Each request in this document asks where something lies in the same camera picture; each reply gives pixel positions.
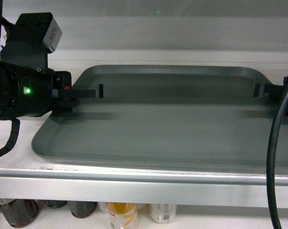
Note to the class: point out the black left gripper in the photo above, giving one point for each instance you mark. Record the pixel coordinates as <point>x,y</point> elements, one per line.
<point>31,81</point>

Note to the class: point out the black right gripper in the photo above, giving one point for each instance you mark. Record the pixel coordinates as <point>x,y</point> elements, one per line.
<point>260,89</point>

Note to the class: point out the grey silver serving tray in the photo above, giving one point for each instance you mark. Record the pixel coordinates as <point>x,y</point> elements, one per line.
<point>164,115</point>

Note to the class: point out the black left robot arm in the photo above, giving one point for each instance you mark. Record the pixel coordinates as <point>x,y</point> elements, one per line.
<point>5,27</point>

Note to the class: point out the white top shelf board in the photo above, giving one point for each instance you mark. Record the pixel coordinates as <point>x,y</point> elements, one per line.
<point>25,175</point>

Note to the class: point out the dark tea bottle middle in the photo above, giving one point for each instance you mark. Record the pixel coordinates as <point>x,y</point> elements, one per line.
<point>82,209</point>

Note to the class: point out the orange juice bottle front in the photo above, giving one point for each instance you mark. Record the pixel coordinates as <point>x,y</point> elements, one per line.
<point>122,215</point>

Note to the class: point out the orange juice bottle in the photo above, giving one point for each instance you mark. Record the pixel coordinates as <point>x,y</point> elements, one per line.
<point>163,213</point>
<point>122,215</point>

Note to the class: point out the orange juice bottle right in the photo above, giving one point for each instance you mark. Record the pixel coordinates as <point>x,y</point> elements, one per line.
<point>163,213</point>

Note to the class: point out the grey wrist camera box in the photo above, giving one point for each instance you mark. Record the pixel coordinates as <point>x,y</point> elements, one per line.
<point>52,36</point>

